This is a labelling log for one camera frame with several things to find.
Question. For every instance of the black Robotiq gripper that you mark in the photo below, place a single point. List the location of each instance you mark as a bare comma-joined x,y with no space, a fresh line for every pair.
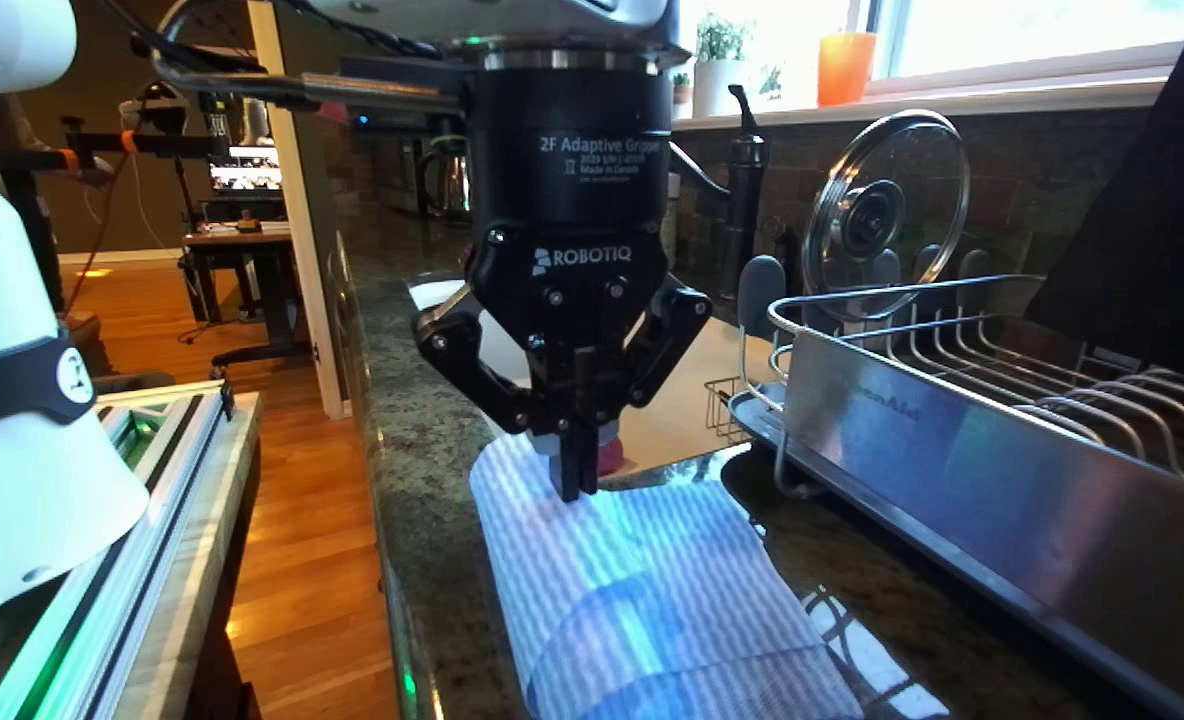
567,309

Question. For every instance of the blue striped towel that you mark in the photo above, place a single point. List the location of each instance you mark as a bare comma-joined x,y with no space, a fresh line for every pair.
646,601

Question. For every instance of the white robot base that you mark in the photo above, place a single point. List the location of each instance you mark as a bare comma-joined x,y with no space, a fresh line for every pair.
64,494

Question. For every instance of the dark kitchen faucet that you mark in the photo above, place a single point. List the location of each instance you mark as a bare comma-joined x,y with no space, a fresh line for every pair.
738,192

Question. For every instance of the glass pot lid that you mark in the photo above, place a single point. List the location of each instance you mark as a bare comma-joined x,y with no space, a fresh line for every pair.
891,211

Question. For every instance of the white pot window plant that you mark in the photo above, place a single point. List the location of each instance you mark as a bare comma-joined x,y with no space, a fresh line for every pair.
716,64

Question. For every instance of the dark wooden table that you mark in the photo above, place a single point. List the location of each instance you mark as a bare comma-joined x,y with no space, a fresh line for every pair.
264,275

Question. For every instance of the orange plastic cup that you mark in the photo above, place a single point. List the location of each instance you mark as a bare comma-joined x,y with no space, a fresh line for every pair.
846,64

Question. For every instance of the metal wire dish rack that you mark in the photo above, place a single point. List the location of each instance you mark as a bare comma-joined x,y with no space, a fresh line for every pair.
1037,469

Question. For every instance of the aluminium frame cart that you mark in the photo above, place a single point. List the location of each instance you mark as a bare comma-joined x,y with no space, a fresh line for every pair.
142,628

